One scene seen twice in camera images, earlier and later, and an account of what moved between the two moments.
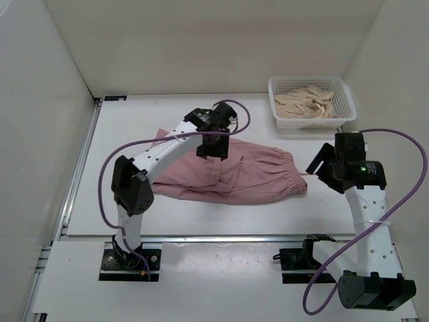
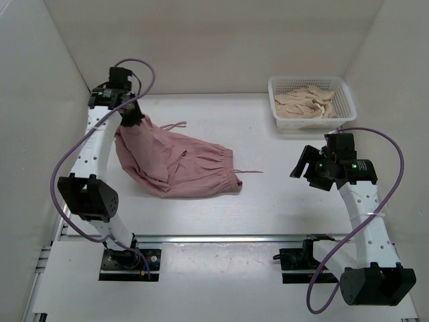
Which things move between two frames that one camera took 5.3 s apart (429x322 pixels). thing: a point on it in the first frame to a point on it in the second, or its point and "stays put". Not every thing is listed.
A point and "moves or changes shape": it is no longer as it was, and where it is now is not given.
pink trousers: x=250 y=174 moves or changes shape
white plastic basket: x=311 y=102 stays put
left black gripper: x=220 y=151 to x=137 y=117
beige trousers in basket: x=311 y=102 stays put
